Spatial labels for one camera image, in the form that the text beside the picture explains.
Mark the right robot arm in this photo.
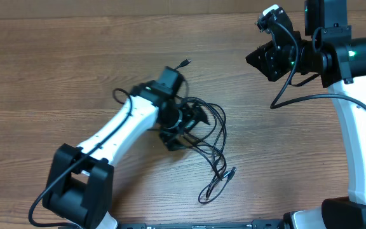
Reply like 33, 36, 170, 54
246, 1, 366, 228

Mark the thin black cable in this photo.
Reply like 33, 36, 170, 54
173, 59, 237, 205

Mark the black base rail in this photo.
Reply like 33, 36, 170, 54
117, 219, 289, 229

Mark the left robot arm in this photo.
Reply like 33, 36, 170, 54
42, 67, 208, 228

